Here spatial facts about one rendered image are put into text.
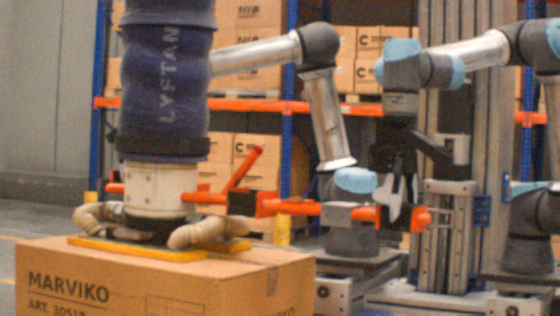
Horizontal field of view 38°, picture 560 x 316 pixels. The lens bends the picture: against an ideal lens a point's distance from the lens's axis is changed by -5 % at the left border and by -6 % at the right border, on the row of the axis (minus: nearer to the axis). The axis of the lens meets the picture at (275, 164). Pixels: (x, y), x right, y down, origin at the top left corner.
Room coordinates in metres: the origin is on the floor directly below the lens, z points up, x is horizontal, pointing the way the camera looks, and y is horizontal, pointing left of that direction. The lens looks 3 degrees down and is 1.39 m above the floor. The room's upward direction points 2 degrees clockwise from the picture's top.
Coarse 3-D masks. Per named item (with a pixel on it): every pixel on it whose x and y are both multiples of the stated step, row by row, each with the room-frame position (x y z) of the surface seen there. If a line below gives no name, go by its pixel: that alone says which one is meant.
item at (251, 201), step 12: (228, 192) 1.84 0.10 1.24; (240, 192) 1.83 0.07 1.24; (252, 192) 1.92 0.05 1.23; (264, 192) 1.83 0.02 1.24; (276, 192) 1.88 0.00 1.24; (228, 204) 1.85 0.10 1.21; (240, 204) 1.84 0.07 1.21; (252, 204) 1.82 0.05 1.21; (252, 216) 1.81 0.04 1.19; (264, 216) 1.83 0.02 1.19; (276, 216) 1.88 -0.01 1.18
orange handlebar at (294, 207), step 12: (108, 192) 2.04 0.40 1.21; (120, 192) 2.02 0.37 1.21; (204, 192) 1.95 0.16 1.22; (216, 204) 1.88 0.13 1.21; (264, 204) 1.82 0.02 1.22; (276, 204) 1.81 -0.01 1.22; (288, 204) 1.79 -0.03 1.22; (300, 204) 1.78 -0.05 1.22; (312, 204) 1.81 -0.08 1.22; (360, 216) 1.71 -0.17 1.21; (372, 216) 1.70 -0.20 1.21; (420, 216) 1.66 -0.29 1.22
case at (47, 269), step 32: (32, 256) 1.91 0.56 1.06; (64, 256) 1.86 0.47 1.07; (96, 256) 1.81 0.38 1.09; (128, 256) 1.84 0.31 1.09; (224, 256) 1.91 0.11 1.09; (256, 256) 1.93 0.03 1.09; (288, 256) 1.95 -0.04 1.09; (32, 288) 1.91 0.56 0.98; (64, 288) 1.86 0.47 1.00; (96, 288) 1.81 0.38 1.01; (128, 288) 1.77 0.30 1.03; (160, 288) 1.72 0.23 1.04; (192, 288) 1.68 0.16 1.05; (224, 288) 1.65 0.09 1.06; (256, 288) 1.76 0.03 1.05; (288, 288) 1.88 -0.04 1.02
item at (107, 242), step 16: (80, 240) 1.93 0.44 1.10; (96, 240) 1.92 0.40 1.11; (112, 240) 1.91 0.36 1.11; (128, 240) 1.92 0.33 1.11; (144, 240) 1.93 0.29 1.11; (160, 240) 1.86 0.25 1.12; (144, 256) 1.83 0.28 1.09; (160, 256) 1.81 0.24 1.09; (176, 256) 1.79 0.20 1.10; (192, 256) 1.82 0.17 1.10
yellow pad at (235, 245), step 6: (234, 240) 2.01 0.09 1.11; (192, 246) 2.00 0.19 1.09; (198, 246) 1.99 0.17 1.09; (204, 246) 1.98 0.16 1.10; (210, 246) 1.98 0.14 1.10; (216, 246) 1.97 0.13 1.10; (222, 246) 1.96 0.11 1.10; (228, 246) 1.95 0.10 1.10; (234, 246) 1.97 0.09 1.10; (240, 246) 1.99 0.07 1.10; (246, 246) 2.01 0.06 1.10; (216, 252) 1.97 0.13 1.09; (222, 252) 1.96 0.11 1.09; (228, 252) 1.95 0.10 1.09; (234, 252) 1.97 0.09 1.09
